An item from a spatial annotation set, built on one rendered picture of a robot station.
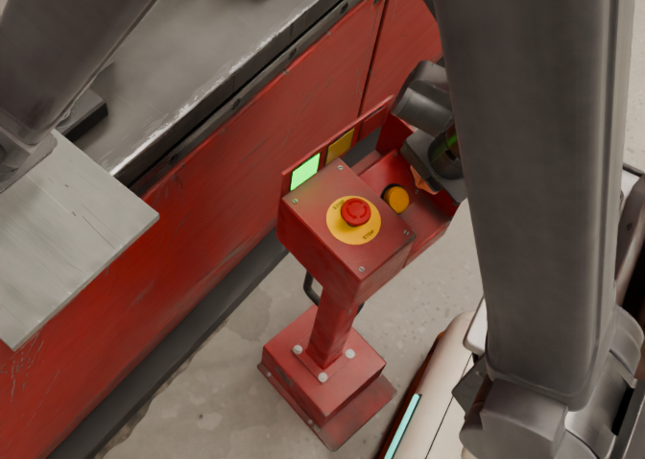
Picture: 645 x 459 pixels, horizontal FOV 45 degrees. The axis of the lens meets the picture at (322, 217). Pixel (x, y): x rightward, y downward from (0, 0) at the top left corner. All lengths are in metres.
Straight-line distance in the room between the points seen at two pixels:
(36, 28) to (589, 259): 0.27
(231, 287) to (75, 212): 1.02
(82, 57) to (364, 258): 0.66
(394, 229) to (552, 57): 0.80
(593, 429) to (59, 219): 0.52
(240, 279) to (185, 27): 0.83
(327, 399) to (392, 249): 0.66
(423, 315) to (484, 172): 1.56
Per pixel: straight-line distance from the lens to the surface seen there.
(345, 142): 1.05
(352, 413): 1.74
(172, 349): 1.72
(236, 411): 1.73
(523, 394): 0.43
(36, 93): 0.47
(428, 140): 0.97
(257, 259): 1.80
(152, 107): 1.00
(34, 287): 0.76
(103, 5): 0.35
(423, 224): 1.13
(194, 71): 1.03
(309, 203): 1.03
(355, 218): 1.00
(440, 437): 1.48
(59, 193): 0.80
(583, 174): 0.28
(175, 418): 1.73
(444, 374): 1.51
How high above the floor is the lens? 1.68
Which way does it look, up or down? 61 degrees down
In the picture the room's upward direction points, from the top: 12 degrees clockwise
